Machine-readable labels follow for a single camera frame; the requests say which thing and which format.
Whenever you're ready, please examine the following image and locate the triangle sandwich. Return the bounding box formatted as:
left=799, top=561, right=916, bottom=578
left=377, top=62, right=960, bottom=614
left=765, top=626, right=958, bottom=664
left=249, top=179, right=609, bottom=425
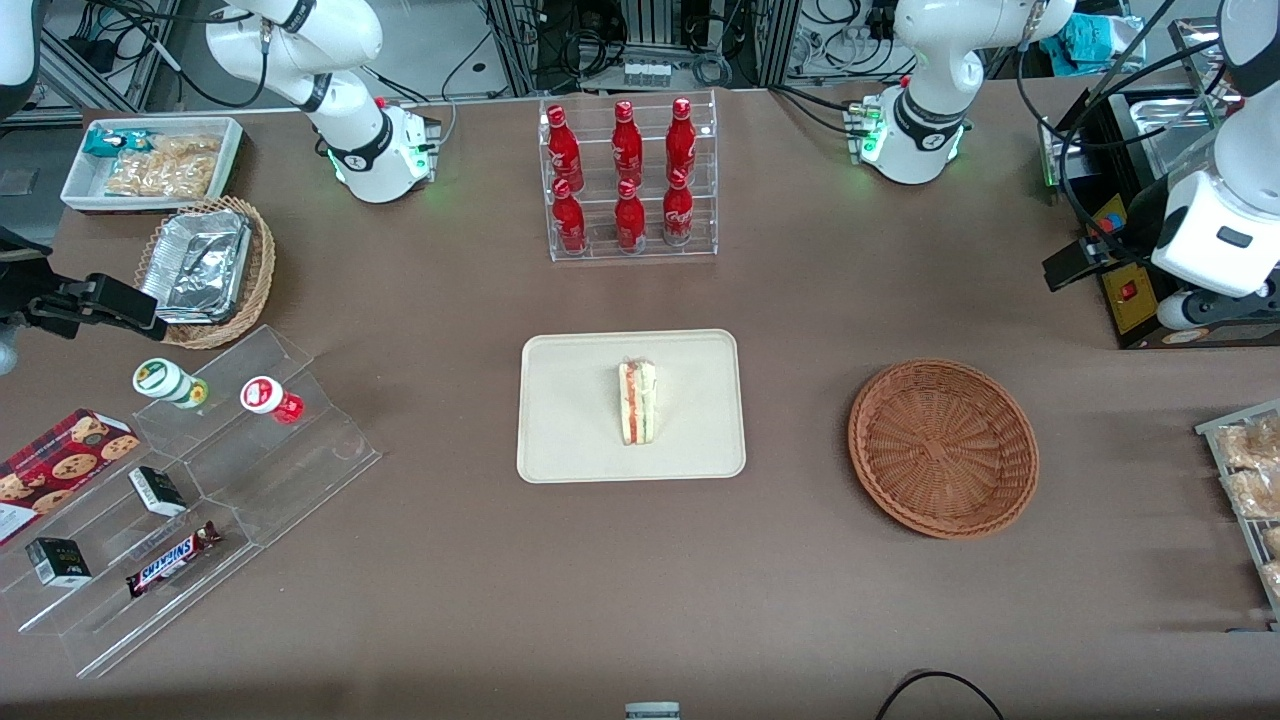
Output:
left=617, top=358, right=658, bottom=447

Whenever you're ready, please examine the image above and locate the oval tan wicker basket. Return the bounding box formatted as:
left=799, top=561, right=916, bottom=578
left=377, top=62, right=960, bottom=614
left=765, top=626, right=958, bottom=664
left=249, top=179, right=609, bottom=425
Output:
left=134, top=196, right=277, bottom=350

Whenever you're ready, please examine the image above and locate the tray of packaged bread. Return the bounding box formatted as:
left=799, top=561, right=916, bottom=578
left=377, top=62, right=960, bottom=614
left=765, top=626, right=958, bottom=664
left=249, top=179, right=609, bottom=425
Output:
left=1195, top=400, right=1280, bottom=623

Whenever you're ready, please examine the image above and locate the round brown wicker basket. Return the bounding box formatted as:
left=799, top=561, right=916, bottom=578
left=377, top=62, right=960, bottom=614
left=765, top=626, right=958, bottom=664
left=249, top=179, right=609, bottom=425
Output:
left=848, top=359, right=1040, bottom=540

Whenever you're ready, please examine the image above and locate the beige plastic serving tray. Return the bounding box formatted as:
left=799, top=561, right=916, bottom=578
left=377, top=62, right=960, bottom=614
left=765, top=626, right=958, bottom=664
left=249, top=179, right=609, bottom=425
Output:
left=516, top=329, right=747, bottom=484

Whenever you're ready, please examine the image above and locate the black machine with yellow panel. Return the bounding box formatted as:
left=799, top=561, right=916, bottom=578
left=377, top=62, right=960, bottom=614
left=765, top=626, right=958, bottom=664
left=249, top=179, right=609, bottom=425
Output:
left=1038, top=80, right=1280, bottom=350

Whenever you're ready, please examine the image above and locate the stack of foil trays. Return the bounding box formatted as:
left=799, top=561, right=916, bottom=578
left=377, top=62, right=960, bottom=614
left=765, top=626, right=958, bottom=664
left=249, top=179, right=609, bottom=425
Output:
left=139, top=209, right=252, bottom=324

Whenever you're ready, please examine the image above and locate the green lid cup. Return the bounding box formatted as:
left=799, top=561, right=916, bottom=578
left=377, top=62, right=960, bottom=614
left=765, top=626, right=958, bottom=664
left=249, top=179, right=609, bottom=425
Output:
left=132, top=357, right=210, bottom=410

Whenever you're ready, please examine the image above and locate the white rectangular snack bin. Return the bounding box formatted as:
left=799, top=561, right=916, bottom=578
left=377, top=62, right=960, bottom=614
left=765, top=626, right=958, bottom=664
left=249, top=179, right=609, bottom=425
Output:
left=60, top=116, right=246, bottom=213

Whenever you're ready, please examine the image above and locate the clear bag of chips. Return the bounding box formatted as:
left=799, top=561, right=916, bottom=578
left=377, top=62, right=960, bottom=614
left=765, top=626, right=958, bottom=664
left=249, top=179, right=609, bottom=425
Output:
left=150, top=134, right=223, bottom=163
left=104, top=150, right=217, bottom=199

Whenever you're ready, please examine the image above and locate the teal snack packet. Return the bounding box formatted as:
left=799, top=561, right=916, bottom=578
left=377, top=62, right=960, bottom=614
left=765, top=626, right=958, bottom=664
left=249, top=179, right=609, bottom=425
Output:
left=83, top=129, right=151, bottom=159

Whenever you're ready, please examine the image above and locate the red lid cup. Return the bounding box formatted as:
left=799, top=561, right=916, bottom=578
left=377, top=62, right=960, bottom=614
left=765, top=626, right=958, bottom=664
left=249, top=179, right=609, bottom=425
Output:
left=240, top=375, right=305, bottom=426

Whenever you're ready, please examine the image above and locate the red cookie box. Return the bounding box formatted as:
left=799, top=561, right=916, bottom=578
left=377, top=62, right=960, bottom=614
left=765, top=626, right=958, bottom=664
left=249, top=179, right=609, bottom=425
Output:
left=0, top=408, right=142, bottom=547

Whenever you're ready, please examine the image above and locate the small black box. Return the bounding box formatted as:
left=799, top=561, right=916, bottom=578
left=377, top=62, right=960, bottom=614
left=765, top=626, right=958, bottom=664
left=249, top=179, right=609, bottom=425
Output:
left=25, top=537, right=93, bottom=588
left=128, top=465, right=188, bottom=518

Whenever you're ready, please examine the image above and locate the clear acrylic stepped display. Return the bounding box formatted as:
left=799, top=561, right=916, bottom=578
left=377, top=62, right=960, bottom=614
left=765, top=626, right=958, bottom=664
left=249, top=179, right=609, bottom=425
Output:
left=0, top=324, right=382, bottom=680

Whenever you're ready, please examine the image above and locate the Snickers chocolate bar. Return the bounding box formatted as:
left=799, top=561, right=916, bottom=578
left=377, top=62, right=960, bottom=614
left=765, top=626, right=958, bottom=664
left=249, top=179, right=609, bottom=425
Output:
left=125, top=521, right=223, bottom=599

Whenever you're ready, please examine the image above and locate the red cola bottle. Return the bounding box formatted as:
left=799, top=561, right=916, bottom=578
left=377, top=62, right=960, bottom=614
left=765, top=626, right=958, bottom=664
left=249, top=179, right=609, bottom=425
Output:
left=614, top=178, right=647, bottom=252
left=666, top=97, right=697, bottom=183
left=552, top=178, right=589, bottom=255
left=546, top=104, right=585, bottom=193
left=662, top=170, right=694, bottom=247
left=612, top=100, right=644, bottom=187

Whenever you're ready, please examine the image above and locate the clear acrylic bottle rack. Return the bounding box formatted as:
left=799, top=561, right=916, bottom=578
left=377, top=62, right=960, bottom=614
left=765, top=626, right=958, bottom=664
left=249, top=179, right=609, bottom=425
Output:
left=538, top=90, right=719, bottom=263

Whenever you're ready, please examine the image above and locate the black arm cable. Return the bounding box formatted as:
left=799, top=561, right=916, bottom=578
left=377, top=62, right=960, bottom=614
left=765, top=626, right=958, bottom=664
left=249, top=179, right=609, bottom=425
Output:
left=1015, top=0, right=1226, bottom=263

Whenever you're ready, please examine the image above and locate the aluminium frame rack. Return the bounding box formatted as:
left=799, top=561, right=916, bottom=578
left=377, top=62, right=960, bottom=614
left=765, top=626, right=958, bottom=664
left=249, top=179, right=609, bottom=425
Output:
left=484, top=0, right=803, bottom=97

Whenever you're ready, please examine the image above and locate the black floor cable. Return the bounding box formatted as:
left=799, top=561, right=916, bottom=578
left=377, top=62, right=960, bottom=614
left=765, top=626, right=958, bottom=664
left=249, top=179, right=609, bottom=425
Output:
left=875, top=670, right=1006, bottom=720

